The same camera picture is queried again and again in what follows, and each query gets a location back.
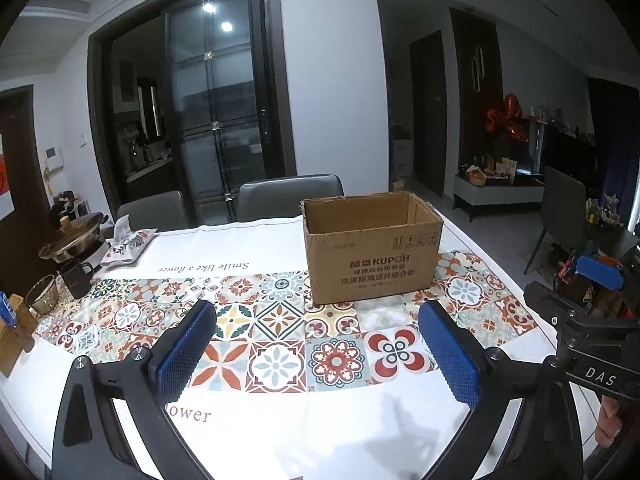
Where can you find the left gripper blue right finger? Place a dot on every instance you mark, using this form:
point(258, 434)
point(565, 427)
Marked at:
point(544, 441)

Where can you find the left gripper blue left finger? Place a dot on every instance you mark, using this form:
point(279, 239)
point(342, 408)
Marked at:
point(89, 442)

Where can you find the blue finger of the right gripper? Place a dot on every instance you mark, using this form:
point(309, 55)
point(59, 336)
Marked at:
point(600, 272)

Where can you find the person's right hand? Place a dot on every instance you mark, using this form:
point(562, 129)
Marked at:
point(609, 424)

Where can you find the dark side chair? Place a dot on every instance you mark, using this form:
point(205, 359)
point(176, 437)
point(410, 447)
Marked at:
point(562, 213)

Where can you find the white low cabinet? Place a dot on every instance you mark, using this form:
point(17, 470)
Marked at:
point(494, 199)

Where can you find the glass bowl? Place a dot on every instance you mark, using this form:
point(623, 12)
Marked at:
point(43, 297)

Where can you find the black mug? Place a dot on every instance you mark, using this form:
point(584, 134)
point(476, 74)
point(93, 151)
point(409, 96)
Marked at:
point(77, 276)

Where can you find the red heart balloons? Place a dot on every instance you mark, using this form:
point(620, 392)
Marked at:
point(506, 118)

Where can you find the white patterned snack bag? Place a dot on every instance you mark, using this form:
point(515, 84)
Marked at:
point(127, 245)

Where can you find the steel hot pot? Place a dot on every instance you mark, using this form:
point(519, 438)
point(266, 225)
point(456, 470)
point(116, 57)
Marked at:
point(75, 238)

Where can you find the patterned tile tablecloth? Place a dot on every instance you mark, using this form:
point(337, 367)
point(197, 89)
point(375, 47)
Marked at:
point(270, 337)

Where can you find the grey dining chair left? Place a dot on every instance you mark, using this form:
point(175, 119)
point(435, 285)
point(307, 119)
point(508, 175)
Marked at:
point(164, 212)

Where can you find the grey dining chair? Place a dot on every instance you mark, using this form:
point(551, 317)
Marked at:
point(164, 212)
point(281, 197)

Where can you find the brown cardboard box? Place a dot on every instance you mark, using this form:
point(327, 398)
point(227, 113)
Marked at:
point(365, 247)

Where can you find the grey dining chair right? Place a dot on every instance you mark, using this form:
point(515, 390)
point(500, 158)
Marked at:
point(281, 197)

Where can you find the dark glass sliding door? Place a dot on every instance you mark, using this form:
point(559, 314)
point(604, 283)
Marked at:
point(224, 109)

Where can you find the wall intercom panel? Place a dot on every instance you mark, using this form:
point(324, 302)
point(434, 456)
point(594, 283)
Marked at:
point(54, 158)

